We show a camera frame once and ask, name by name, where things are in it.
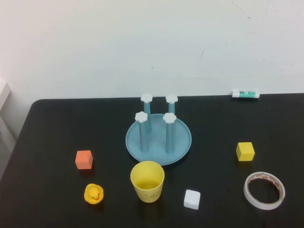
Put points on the yellow plastic cup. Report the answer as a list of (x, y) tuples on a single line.
[(147, 191)]

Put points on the blue cup stand white caps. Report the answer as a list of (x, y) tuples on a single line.
[(157, 142)]

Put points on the orange cube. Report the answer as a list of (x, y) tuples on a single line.
[(83, 161)]

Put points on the white cube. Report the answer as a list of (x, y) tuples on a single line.
[(191, 200)]

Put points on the white green glue stick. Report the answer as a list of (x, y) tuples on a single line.
[(245, 94)]

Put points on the yellow rubber duck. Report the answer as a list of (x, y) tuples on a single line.
[(93, 194)]

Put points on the yellow cube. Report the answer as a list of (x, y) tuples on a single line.
[(246, 152)]

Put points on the white double-sided tape roll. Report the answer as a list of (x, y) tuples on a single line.
[(247, 193)]

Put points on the white shelf unit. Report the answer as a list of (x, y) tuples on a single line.
[(4, 95)]

